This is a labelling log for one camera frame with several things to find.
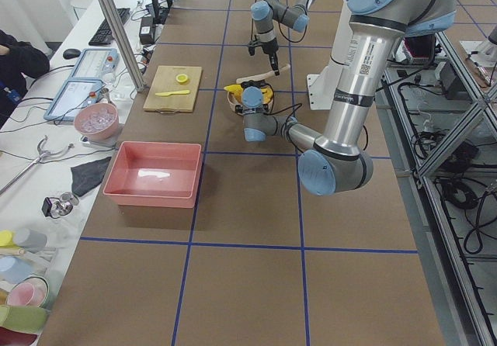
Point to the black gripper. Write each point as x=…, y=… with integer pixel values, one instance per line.
x=270, y=46
x=252, y=108

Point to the beige hand brush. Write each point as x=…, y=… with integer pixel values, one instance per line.
x=263, y=76

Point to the beige dustpan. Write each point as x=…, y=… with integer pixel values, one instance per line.
x=234, y=100

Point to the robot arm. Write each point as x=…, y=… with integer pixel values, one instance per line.
x=265, y=13
x=332, y=161

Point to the pink plastic bin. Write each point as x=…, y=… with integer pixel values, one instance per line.
x=155, y=174

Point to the toy ginger root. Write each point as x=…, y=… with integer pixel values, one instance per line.
x=267, y=95

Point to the yellow toy knife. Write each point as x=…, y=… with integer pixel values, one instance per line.
x=170, y=93

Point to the yellow toy lemon slice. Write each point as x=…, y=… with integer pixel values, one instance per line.
x=182, y=78

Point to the wooden cutting board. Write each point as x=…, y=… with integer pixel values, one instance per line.
x=165, y=81

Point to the black power adapter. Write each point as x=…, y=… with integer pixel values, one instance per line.
x=149, y=31

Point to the small kitchen scale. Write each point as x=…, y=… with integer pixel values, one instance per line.
x=106, y=143

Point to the pink bowl with ice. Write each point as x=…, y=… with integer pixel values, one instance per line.
x=98, y=121

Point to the upper teach pendant tablet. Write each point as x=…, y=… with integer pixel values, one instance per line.
x=95, y=62

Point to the teach pendant tablet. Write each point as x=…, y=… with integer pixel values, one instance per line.
x=95, y=62
x=74, y=95

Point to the black keyboard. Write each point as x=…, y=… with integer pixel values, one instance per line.
x=104, y=35

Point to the lower teach pendant tablet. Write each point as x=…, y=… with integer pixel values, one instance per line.
x=74, y=95

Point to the dark grey cloth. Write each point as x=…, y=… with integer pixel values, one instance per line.
x=87, y=176

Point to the black computer mouse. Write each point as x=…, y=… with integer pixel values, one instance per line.
x=71, y=53

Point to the metal grabber tool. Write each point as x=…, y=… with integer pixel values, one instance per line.
x=42, y=155

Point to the person in dark clothes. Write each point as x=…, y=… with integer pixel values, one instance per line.
x=18, y=60

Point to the grey cup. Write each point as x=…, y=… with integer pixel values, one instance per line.
x=29, y=239

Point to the yellow cup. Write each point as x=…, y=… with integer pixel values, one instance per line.
x=6, y=239

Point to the pink cup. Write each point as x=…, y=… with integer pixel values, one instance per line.
x=33, y=291

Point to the light blue cup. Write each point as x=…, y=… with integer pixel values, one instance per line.
x=14, y=270

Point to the green cup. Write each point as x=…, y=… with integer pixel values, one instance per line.
x=23, y=319

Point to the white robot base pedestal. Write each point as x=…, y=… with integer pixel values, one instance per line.
x=321, y=87

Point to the aluminium frame post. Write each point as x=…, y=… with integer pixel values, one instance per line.
x=111, y=16

